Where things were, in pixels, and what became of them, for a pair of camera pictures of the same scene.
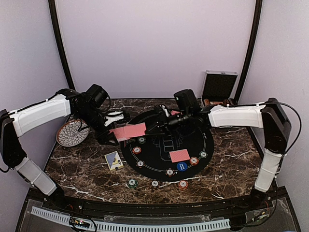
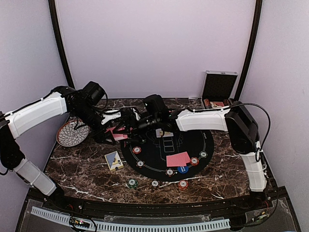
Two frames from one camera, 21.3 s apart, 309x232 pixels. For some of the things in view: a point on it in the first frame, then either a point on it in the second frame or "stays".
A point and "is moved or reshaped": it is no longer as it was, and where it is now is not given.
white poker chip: [155, 183] stays
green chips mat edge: [203, 154] stays
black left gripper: [106, 137] stays
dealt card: [179, 155] is moved or reshaped
